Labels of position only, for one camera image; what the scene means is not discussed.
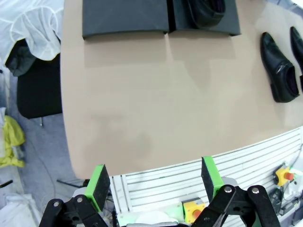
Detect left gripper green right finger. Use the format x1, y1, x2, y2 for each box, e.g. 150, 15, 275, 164
191, 156, 281, 227

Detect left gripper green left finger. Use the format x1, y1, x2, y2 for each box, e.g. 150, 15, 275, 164
39, 164, 111, 227

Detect black leather dress shoe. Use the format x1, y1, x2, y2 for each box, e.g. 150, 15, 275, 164
289, 26, 303, 93
260, 32, 301, 104
183, 0, 227, 28

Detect black metal shoe stand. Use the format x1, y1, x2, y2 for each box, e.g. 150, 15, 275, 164
168, 0, 241, 37
82, 0, 170, 41

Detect yellow emergency stop button box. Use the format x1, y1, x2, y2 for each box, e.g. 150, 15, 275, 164
181, 197, 207, 223
274, 165, 295, 188

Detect white round cap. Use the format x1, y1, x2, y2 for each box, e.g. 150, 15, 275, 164
134, 210, 178, 224

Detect white plastic bag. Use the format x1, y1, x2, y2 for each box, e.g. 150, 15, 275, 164
0, 193, 42, 227

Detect yellow crumpled cloth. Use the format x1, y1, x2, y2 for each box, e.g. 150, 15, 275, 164
0, 115, 26, 169

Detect black chair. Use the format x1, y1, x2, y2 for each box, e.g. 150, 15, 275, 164
16, 54, 64, 127

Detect dark crumpled cloth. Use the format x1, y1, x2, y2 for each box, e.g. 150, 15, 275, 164
4, 40, 37, 78

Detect white mesh cloth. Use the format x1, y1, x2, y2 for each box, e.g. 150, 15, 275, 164
0, 0, 65, 62

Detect white slotted base plate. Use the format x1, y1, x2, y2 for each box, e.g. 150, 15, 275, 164
110, 126, 303, 227

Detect black cable bundle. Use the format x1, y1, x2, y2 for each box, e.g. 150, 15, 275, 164
268, 186, 303, 216

